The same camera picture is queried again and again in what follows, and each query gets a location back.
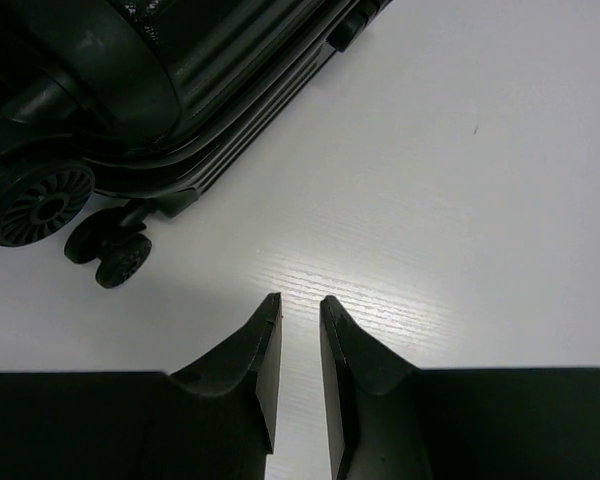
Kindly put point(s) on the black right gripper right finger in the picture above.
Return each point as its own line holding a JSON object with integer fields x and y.
{"x": 389, "y": 419}

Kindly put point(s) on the black suitcase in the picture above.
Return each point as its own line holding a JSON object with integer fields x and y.
{"x": 111, "y": 111}

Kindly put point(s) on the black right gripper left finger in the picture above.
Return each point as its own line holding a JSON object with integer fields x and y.
{"x": 213, "y": 419}

